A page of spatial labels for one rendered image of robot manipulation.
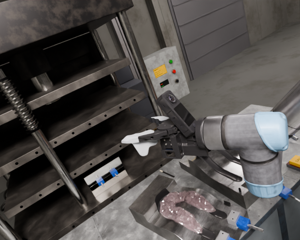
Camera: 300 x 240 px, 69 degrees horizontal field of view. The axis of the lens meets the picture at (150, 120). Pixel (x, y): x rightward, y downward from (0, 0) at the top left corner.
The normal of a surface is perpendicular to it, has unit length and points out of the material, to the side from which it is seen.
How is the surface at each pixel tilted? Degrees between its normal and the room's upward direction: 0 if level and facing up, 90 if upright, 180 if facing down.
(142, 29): 90
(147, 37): 90
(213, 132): 54
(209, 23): 90
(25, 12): 90
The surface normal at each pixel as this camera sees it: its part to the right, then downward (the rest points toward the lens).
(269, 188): -0.09, 0.48
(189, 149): -0.52, 0.40
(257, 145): -0.36, 0.60
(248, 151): -0.63, 0.52
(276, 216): 0.48, 0.19
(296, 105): -0.78, 0.25
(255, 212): -0.34, -0.86
